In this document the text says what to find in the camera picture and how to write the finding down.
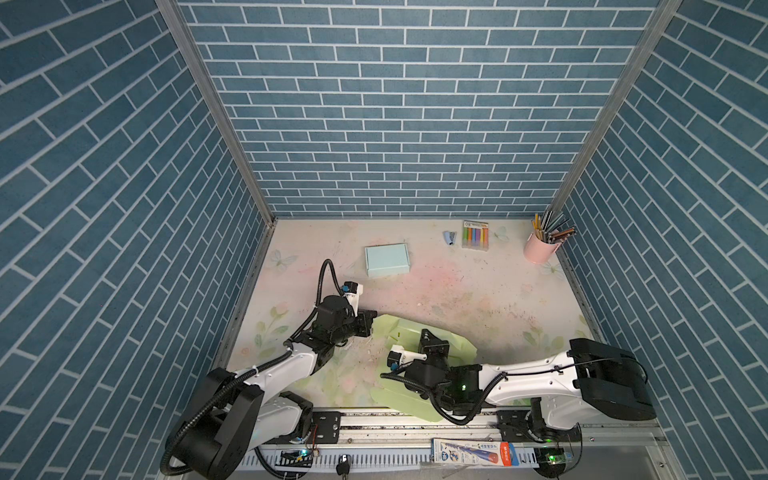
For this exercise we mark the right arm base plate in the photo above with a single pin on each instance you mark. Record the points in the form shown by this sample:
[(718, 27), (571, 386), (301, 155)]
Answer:
[(520, 425)]

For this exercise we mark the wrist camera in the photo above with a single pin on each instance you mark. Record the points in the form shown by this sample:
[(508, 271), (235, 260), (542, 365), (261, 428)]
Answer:
[(352, 292), (398, 357)]

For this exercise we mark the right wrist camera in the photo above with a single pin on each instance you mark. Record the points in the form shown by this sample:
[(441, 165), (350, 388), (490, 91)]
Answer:
[(398, 357)]

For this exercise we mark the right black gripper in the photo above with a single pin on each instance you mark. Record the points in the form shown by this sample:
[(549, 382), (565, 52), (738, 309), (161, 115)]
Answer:
[(431, 347)]

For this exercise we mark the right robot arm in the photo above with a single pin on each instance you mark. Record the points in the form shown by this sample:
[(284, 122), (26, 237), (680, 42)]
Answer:
[(589, 379)]

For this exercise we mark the coloured marker pack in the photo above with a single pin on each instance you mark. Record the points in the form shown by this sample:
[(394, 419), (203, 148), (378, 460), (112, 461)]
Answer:
[(475, 235)]

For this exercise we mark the pink pencil cup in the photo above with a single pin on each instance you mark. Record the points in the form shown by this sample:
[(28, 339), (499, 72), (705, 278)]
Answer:
[(539, 252)]

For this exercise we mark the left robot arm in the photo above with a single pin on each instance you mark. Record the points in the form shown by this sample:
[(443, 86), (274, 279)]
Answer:
[(231, 413)]

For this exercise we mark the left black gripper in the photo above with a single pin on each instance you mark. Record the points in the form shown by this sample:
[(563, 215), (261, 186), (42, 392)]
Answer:
[(365, 322)]

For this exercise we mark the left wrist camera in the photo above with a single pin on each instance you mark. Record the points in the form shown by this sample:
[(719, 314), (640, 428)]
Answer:
[(352, 292)]

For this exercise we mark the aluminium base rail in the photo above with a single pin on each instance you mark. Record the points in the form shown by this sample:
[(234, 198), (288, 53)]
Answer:
[(387, 440)]

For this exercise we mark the red white blue package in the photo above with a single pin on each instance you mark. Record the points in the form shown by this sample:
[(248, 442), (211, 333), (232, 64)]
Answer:
[(462, 452)]

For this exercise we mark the light blue paper box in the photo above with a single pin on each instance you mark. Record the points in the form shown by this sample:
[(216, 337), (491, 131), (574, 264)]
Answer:
[(387, 260)]

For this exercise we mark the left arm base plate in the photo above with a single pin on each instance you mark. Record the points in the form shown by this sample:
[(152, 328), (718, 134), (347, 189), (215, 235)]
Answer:
[(320, 428)]

